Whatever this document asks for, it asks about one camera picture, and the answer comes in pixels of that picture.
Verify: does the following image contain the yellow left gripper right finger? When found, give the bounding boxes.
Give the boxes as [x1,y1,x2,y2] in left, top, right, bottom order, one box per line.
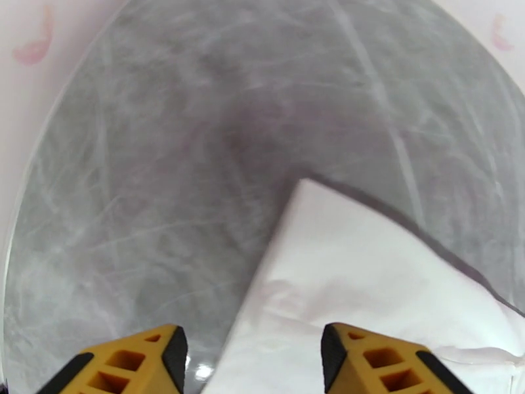
[320,322,478,394]

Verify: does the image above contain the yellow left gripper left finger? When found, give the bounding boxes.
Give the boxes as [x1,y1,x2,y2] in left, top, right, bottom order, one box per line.
[34,324,189,394]

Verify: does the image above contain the white t-shirt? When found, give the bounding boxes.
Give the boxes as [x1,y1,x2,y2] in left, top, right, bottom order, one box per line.
[199,177,525,394]

